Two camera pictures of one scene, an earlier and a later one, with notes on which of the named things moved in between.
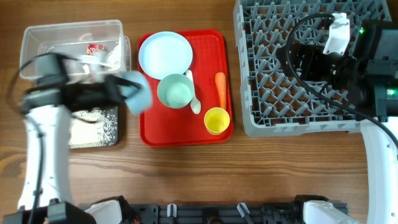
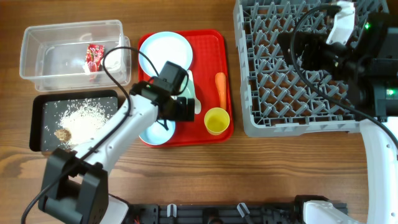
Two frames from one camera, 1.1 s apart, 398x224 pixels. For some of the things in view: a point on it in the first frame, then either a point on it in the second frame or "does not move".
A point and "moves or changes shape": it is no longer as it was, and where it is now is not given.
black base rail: [214, 213] does not move
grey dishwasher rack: [274, 101] does not move
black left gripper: [111, 84] → [181, 115]
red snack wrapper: [93, 47] moves or changes shape
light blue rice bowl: [141, 101] moves or changes shape
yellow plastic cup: [216, 119] does not move
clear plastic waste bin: [96, 48] does not move
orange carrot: [221, 80] does not move
